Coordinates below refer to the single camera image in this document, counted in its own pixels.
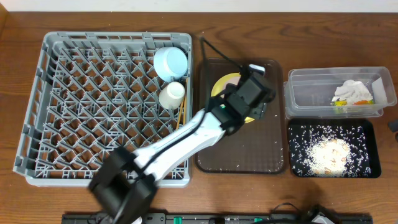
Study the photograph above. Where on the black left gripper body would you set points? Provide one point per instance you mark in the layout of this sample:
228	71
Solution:
259	111

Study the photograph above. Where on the wooden chopstick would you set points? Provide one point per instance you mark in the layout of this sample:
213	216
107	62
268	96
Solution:
184	110
179	115

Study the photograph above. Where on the white cup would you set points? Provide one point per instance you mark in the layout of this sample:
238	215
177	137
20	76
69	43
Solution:
172	95

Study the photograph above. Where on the light blue bowl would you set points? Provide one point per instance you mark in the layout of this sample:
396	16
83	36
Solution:
170	63

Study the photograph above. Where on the green orange snack wrapper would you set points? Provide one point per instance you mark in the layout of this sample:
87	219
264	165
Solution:
351	103

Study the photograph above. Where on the white napkin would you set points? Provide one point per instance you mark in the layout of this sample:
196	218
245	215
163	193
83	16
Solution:
352	91

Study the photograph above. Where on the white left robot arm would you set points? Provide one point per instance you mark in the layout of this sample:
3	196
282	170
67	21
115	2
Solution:
127	182

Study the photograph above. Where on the clear plastic waste bin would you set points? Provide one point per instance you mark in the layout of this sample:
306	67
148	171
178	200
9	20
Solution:
309	92

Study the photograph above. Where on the black food waste tray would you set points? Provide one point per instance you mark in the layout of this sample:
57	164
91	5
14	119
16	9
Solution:
369	132

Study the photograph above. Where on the grey plastic dishwasher rack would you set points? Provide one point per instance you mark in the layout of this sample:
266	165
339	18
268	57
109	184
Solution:
93	92

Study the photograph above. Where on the yellow plate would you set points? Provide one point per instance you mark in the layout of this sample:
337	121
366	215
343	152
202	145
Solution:
219	86

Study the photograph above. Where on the pink small plate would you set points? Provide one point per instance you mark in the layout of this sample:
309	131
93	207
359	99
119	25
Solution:
234	81

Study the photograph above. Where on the dark brown serving tray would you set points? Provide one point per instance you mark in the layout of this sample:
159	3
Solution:
258	147

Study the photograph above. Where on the rice and food scraps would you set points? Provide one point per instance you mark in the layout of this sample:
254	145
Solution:
328	151

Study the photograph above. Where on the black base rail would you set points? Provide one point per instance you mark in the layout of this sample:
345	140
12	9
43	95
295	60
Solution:
316	214

